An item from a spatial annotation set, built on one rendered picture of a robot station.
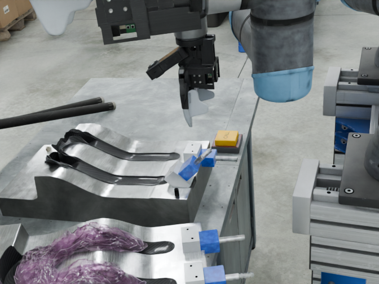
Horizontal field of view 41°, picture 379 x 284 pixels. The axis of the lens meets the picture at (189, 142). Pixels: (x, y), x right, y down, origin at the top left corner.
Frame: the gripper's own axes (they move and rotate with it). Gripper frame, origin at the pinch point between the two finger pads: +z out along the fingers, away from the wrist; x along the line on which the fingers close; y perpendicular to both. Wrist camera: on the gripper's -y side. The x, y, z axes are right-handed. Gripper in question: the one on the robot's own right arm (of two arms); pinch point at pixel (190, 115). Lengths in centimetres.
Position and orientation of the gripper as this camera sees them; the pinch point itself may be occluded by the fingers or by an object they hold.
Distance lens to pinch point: 123.2
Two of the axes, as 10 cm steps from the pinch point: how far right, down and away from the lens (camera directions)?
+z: 1.0, 8.6, 5.0
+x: 2.3, -5.1, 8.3
